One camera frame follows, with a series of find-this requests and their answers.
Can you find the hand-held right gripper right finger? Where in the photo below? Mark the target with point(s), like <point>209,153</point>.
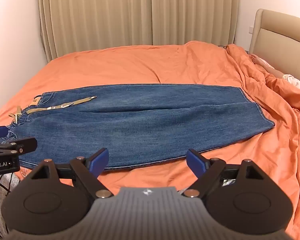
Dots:
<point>194,162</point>

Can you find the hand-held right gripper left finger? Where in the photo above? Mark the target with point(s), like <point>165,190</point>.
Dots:
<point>100,161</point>

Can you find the blue denim pants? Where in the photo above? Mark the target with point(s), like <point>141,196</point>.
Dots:
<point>145,120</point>

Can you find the khaki belt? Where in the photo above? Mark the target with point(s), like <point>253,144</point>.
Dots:
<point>57,106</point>

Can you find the orange bed sheet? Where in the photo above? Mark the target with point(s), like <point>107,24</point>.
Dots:
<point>120,65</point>

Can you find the orange duvet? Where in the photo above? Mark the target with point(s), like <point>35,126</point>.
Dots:
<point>277,100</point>

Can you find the beige padded headboard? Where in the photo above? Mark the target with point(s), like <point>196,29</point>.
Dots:
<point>277,35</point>

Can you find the beige pleated curtain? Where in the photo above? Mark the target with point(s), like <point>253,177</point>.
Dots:
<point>140,12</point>

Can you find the white wall socket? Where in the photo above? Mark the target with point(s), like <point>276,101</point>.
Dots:
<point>251,29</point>

